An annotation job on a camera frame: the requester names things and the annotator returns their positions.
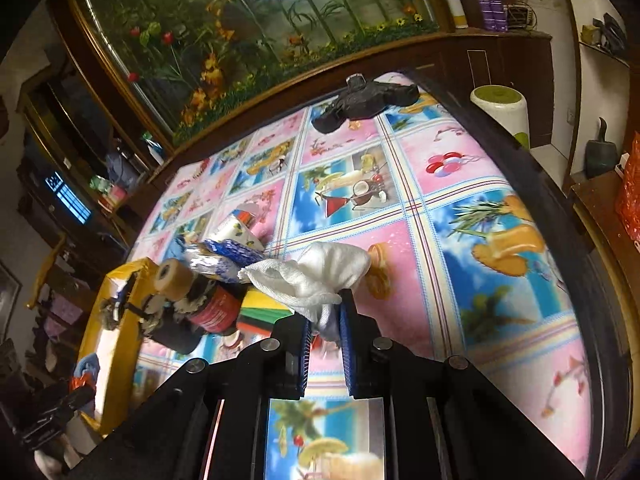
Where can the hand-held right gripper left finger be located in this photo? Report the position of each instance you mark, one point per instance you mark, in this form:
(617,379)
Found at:
(301,357)

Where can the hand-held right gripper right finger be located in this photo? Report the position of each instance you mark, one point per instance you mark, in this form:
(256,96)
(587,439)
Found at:
(350,357)

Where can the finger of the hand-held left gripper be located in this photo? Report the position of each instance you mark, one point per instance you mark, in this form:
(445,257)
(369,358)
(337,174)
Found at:
(55,410)

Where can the colourful striped sponge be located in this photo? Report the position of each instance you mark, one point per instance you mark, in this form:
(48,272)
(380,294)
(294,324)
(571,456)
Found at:
(260,317)

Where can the white cloth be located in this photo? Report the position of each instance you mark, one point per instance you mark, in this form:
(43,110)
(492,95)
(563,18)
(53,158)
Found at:
(312,277)

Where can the yellow box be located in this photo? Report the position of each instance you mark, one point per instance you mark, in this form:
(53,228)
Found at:
(120,350)

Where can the blue tissue packet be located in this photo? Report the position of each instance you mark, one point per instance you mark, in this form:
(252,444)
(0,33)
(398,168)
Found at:
(227,255)

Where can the white printed sock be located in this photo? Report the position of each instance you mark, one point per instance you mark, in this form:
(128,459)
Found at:
(240,227)

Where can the red label motor with roller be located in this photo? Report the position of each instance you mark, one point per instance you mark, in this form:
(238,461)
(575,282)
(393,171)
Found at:
(215,310)

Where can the printed tablecloth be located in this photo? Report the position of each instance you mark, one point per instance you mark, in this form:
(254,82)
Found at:
(450,260)

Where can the wooden chair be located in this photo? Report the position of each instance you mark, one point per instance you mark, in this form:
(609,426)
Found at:
(47,270)

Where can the white plastic bottle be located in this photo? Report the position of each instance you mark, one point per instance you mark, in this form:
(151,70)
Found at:
(154,149)

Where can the black gadget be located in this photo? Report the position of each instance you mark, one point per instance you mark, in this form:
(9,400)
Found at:
(365,100)

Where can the white green stool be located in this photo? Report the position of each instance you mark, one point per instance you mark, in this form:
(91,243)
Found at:
(500,110)

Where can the red bag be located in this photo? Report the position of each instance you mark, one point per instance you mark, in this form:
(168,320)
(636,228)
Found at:
(630,200)

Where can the dark green figurine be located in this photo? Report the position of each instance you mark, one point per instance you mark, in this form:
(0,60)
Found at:
(602,152)

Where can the artificial flower display case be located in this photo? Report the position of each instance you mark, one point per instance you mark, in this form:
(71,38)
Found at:
(240,35)

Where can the purple bottle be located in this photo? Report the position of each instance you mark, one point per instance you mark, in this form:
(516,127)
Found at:
(498,12)
(484,12)

